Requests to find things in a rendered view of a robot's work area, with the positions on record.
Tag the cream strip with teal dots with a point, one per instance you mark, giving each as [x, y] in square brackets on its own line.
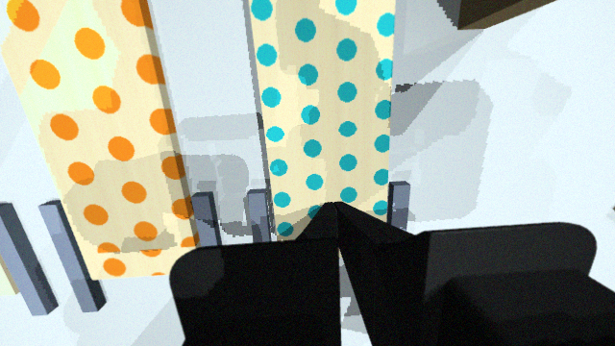
[325, 81]

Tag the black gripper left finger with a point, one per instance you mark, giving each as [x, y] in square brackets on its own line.
[263, 279]

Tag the tan rectangular open box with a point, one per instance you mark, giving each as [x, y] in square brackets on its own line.
[482, 14]

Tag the cream strip with orange polka dots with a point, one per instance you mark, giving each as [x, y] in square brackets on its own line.
[89, 78]

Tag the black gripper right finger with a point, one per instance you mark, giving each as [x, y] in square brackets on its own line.
[398, 278]

